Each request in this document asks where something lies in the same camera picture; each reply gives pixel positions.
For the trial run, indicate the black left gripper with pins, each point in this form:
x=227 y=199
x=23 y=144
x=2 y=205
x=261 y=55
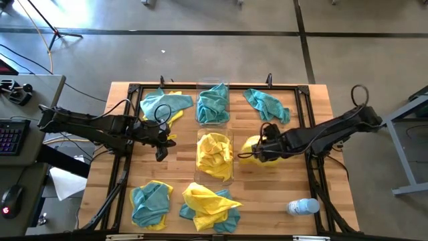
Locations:
x=150 y=132

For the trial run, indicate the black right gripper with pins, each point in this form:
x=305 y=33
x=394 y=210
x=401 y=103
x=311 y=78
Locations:
x=275 y=144

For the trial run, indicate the yellow microfiber towel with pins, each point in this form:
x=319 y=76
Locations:
x=248 y=147
x=178 y=117
x=214 y=157
x=207 y=204
x=157 y=227

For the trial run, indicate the blue microfiber towel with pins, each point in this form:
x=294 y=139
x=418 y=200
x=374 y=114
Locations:
x=177 y=100
x=219 y=93
x=232 y=219
x=210 y=114
x=267 y=105
x=150 y=204

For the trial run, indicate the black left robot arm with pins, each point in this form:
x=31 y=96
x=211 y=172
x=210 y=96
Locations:
x=83 y=124

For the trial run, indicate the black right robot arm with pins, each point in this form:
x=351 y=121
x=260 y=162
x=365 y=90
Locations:
x=334 y=132

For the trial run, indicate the clear plastic bin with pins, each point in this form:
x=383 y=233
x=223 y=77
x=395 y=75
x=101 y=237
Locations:
x=214 y=183
x=212 y=81

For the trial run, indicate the clear plastic water bottle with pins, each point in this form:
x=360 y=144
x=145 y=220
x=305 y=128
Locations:
x=302 y=207

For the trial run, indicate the black table clamp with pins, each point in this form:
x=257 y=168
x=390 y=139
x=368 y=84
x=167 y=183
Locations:
x=269 y=80
x=162 y=82

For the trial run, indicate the black desk leg bar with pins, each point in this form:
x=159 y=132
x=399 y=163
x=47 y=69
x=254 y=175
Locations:
x=63 y=160

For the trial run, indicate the white paper sheet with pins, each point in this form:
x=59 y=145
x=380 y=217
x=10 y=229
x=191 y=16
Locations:
x=67 y=182

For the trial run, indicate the grey desk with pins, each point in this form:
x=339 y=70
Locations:
x=40 y=110

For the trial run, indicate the black backlit keyboard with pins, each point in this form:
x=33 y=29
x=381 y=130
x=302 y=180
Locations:
x=11 y=137

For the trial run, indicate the black clamp tool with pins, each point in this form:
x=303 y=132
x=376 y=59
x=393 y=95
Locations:
x=20 y=97

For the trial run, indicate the black computer mouse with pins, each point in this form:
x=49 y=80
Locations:
x=11 y=201

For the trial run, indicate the black tripod stand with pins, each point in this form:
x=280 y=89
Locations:
x=57 y=33

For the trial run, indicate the dark red-lit device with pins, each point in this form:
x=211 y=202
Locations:
x=6 y=68

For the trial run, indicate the black aluminium table frame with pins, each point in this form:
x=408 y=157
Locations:
x=303 y=89

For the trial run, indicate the silver metal bracket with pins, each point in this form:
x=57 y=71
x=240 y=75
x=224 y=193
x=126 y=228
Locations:
x=124 y=237
x=311 y=238

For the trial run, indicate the grey metal stand frame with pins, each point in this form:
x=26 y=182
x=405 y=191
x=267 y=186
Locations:
x=409 y=189

